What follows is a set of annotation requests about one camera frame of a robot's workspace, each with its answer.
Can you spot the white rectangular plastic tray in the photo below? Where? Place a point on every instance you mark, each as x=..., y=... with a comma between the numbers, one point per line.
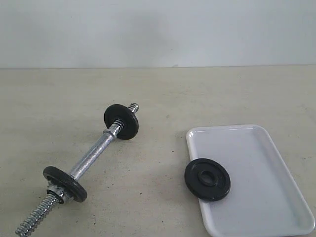
x=264, y=199

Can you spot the black weight plate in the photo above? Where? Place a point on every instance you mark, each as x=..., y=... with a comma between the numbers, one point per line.
x=207, y=179
x=62, y=179

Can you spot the black round disc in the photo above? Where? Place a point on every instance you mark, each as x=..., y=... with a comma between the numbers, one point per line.
x=128, y=118

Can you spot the chrome collar nut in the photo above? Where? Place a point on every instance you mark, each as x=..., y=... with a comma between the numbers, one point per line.
x=60, y=192

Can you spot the chrome threaded dumbbell bar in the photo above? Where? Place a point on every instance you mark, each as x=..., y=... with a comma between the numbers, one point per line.
x=28, y=226

